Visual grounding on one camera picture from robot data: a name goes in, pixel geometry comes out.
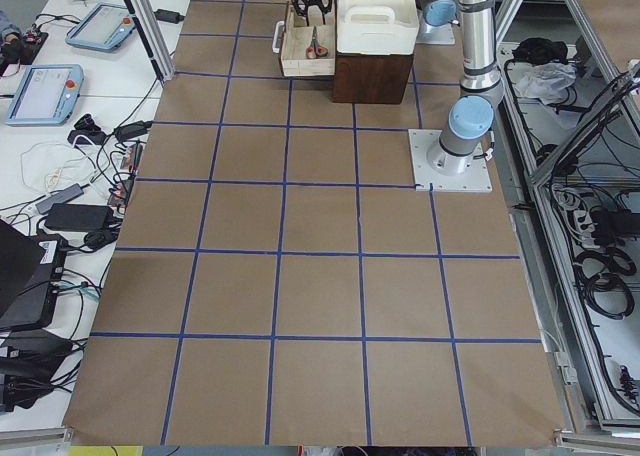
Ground orange grey handled scissors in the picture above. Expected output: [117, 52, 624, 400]
[305, 26, 329, 59]

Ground wooden drawer with white handle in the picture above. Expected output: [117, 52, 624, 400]
[272, 3, 336, 77]

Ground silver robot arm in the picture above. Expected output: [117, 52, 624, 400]
[421, 0, 459, 30]
[334, 0, 504, 107]

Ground cream plastic tray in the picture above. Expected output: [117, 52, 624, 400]
[336, 0, 419, 55]

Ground dark brown wooden cabinet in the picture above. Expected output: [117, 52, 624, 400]
[332, 52, 414, 105]

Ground black power adapter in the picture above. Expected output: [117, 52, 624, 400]
[154, 9, 185, 24]

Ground blue grey teach pendant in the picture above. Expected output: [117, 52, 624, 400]
[5, 64, 84, 126]
[65, 3, 135, 52]

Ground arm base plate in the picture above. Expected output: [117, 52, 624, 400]
[408, 129, 492, 193]
[416, 20, 455, 46]

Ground aluminium frame post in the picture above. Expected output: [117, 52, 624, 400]
[123, 0, 175, 84]

